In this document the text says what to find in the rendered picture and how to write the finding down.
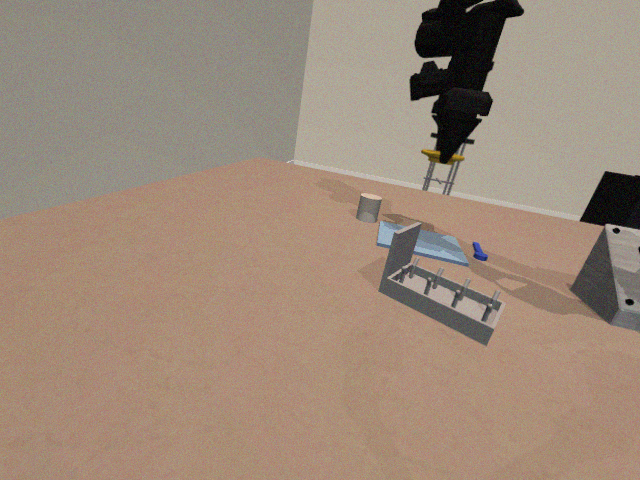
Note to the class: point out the light blue square mat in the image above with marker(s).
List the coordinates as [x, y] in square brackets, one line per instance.
[429, 244]

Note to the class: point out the yellow round plate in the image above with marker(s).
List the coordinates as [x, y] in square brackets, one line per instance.
[433, 156]

